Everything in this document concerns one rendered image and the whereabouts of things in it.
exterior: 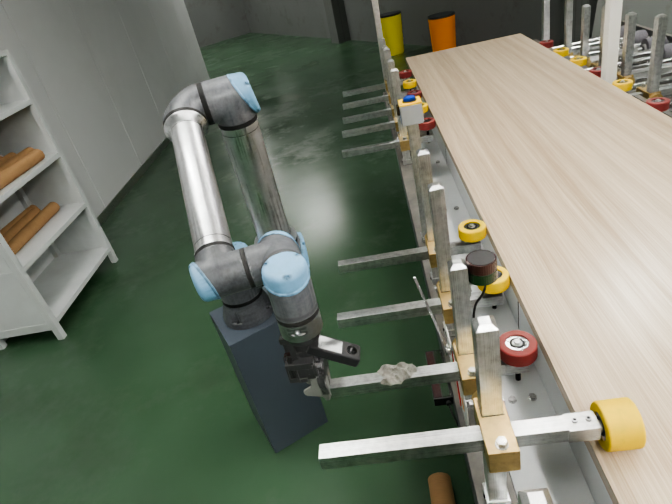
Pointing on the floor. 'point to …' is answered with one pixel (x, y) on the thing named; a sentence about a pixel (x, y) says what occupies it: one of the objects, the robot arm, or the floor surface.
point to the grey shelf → (19, 282)
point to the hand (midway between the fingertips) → (330, 394)
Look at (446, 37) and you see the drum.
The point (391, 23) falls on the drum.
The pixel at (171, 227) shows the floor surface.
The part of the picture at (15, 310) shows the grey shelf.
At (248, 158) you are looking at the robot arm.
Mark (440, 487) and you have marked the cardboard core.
